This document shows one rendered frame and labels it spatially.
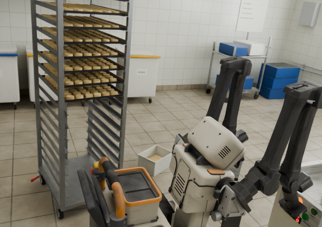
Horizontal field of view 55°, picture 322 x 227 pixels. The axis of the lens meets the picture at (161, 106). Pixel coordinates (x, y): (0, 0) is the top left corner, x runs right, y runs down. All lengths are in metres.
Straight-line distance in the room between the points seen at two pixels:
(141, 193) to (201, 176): 0.25
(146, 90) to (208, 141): 3.48
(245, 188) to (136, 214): 0.42
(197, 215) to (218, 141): 0.37
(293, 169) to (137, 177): 0.63
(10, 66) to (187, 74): 2.98
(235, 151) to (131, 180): 0.44
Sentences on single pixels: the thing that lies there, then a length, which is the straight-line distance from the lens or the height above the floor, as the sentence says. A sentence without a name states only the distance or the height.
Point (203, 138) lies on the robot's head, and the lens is 1.30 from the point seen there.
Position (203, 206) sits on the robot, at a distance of 1.40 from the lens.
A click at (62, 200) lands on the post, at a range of 2.37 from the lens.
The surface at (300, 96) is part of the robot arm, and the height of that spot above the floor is 1.37.
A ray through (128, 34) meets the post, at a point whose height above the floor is 1.37.
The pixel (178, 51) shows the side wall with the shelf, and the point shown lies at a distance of 5.51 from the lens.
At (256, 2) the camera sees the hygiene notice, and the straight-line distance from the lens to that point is 6.24.
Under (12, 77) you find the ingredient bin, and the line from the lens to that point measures 4.33.
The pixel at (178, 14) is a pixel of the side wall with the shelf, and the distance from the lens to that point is 5.39.
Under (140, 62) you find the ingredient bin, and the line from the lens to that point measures 4.54.
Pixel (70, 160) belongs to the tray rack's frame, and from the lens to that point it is 2.94.
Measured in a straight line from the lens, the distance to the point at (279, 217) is 1.81.
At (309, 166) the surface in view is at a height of 0.89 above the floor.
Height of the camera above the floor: 1.65
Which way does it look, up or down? 20 degrees down
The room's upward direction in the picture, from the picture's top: 6 degrees clockwise
